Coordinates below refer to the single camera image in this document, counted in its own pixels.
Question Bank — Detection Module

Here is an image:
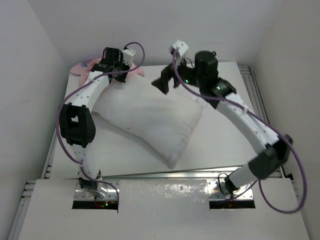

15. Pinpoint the white front cover board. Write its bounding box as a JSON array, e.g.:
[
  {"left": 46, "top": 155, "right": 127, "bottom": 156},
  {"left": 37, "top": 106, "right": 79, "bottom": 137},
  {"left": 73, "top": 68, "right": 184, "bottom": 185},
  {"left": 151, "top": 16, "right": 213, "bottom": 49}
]
[{"left": 19, "top": 179, "right": 309, "bottom": 240}]

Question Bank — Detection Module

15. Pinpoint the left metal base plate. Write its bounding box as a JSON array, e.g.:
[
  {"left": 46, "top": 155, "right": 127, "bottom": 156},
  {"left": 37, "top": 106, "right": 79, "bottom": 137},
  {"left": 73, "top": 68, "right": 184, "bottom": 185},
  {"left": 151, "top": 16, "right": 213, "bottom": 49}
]
[{"left": 73, "top": 183, "right": 118, "bottom": 201}]

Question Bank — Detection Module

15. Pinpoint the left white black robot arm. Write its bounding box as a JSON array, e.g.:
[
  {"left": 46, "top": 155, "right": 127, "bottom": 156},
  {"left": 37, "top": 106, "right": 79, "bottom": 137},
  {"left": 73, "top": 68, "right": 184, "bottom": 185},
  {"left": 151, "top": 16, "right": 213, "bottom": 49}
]
[{"left": 58, "top": 47, "right": 137, "bottom": 193}]

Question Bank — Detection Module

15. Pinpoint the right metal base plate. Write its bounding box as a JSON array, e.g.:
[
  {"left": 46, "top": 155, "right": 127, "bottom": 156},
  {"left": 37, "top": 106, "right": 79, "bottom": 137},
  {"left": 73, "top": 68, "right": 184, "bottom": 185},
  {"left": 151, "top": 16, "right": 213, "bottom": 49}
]
[{"left": 207, "top": 179, "right": 255, "bottom": 200}]

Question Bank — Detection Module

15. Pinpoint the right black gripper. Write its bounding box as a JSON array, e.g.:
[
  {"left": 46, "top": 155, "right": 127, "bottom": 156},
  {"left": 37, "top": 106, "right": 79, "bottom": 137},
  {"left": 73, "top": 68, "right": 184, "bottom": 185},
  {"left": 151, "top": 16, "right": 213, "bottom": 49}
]
[{"left": 152, "top": 52, "right": 204, "bottom": 93}]

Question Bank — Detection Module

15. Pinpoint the metal base plate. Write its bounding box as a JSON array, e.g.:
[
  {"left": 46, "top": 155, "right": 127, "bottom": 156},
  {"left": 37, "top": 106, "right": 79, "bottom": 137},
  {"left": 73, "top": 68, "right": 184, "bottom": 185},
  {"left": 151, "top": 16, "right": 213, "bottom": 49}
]
[
  {"left": 73, "top": 183, "right": 118, "bottom": 201},
  {"left": 207, "top": 179, "right": 255, "bottom": 200}
]

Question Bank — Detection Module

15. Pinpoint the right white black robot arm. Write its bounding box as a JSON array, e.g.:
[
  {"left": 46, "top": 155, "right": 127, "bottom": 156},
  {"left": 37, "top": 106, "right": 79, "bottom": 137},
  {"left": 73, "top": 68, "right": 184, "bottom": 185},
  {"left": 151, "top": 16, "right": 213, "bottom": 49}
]
[{"left": 151, "top": 49, "right": 293, "bottom": 194}]

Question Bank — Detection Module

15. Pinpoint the aluminium frame rail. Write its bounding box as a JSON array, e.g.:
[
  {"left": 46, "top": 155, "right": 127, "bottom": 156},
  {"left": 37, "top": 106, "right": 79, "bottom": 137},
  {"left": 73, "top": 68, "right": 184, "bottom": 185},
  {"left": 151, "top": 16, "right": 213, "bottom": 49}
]
[{"left": 239, "top": 65, "right": 288, "bottom": 179}]

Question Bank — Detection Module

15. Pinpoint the pink purple pillowcase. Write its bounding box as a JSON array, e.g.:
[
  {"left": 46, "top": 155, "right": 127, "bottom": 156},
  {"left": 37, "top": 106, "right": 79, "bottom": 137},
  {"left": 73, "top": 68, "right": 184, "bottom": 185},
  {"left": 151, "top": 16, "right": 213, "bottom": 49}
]
[{"left": 69, "top": 57, "right": 145, "bottom": 87}]

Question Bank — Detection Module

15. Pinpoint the white pillow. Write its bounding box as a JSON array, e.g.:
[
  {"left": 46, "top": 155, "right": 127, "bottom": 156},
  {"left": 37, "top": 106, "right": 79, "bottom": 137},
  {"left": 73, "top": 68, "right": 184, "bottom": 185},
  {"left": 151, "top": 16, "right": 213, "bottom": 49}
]
[{"left": 93, "top": 74, "right": 203, "bottom": 168}]

